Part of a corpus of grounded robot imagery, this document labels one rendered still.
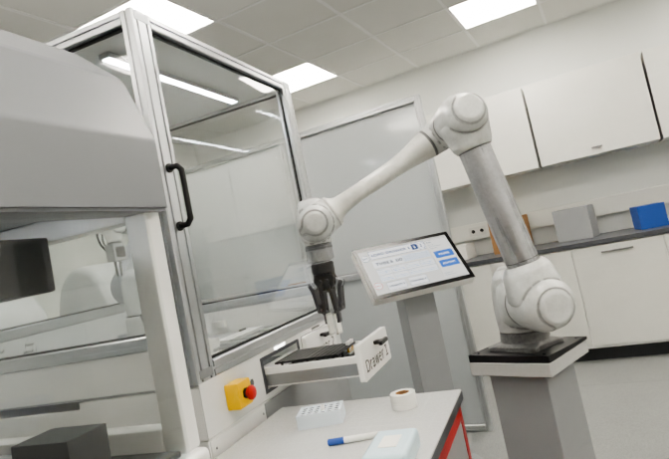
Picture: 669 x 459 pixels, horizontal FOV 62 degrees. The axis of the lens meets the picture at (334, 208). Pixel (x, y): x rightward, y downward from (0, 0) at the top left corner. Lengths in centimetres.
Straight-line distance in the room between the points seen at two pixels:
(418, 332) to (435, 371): 21
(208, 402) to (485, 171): 102
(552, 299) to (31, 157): 131
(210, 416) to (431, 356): 143
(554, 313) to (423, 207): 188
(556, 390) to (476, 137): 82
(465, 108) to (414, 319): 133
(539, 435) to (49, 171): 159
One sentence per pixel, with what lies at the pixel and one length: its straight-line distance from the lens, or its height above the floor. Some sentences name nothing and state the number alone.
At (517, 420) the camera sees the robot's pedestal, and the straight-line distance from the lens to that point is 199.
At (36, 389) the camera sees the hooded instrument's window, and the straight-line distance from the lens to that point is 89.
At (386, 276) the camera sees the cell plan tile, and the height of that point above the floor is 105.
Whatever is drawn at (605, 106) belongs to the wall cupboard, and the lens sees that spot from 496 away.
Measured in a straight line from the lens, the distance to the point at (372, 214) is 355.
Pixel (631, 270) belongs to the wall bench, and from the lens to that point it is 460.
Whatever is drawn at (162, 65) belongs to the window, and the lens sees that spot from 177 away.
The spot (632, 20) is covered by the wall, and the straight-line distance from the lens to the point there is 547.
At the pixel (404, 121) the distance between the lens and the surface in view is 350.
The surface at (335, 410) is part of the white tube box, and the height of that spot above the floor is 80.
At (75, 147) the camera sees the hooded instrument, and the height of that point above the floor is 146.
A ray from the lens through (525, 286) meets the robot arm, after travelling 169.
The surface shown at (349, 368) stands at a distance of 173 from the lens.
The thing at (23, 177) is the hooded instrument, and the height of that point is 141.
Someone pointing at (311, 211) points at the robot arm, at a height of 134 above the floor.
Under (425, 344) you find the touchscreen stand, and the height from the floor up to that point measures 69.
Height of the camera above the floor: 122
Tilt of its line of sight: 4 degrees up
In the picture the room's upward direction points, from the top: 12 degrees counter-clockwise
